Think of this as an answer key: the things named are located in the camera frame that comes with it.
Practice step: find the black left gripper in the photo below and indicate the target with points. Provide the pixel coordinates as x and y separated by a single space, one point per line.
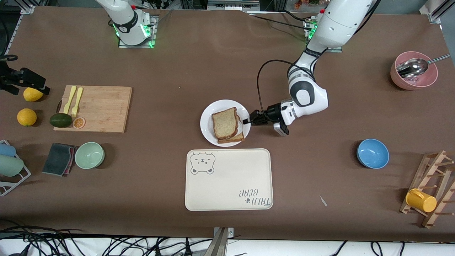
272 112

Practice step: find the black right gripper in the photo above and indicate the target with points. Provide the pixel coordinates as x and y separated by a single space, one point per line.
10 76

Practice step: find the bread slice with brown crust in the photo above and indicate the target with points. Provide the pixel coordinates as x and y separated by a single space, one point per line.
234 138
224 124

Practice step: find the white round plate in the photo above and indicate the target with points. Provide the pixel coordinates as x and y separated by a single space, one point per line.
208 124

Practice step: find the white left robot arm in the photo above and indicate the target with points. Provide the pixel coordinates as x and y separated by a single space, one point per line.
309 96

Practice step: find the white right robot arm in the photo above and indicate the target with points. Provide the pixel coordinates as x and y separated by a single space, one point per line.
122 17

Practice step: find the yellow toy lemon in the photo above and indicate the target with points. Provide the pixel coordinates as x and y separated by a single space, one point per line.
26 117
32 96

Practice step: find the yellow plastic knife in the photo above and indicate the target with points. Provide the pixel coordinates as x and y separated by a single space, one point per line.
70 99

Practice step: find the green avocado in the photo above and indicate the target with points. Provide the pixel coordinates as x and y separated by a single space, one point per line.
60 120

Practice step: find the yellow plastic fork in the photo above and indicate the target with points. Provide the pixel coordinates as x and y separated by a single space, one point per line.
77 101

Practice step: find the light blue cup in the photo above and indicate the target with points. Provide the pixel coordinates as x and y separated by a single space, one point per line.
7 150

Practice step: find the toy orange slice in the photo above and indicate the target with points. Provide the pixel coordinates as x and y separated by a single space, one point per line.
79 123

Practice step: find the cream tray with bear print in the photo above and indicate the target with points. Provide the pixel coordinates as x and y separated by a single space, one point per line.
227 185

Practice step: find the dark grey folded cloth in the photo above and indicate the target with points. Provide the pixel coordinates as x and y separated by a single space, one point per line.
57 158

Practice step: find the pale green cup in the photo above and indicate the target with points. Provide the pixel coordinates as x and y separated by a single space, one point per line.
10 166

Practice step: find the wooden cutting board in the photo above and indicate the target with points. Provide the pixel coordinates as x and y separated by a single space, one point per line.
103 106

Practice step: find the pink folded cloth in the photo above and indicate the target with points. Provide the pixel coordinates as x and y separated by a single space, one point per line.
73 156

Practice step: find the mint green bowl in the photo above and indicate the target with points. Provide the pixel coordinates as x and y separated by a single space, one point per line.
89 155

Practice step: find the small grey paper scrap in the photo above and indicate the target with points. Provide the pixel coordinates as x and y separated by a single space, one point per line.
323 201

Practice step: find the blue bowl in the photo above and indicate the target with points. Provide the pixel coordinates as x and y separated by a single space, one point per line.
372 153

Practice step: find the clear crumpled plastic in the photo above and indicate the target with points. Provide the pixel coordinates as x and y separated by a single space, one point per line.
412 81

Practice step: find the large metal spoon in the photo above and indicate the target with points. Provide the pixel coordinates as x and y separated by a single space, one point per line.
414 67

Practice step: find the pink bowl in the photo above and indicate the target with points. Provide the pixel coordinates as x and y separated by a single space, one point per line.
426 81

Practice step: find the yellow mug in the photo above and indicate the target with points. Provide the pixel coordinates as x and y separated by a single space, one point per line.
423 202

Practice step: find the wooden mug rack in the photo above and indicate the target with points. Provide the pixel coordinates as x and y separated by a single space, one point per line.
430 218

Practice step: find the aluminium corner bracket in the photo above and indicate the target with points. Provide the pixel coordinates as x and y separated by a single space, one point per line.
27 9

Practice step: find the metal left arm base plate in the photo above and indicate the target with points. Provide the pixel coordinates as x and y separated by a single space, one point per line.
337 49

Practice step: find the grey metal frame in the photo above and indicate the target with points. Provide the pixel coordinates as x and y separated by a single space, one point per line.
233 4

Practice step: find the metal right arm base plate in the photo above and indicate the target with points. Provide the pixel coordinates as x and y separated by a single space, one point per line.
155 28

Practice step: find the aluminium frame profile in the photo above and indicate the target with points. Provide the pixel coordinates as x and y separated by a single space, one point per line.
435 10

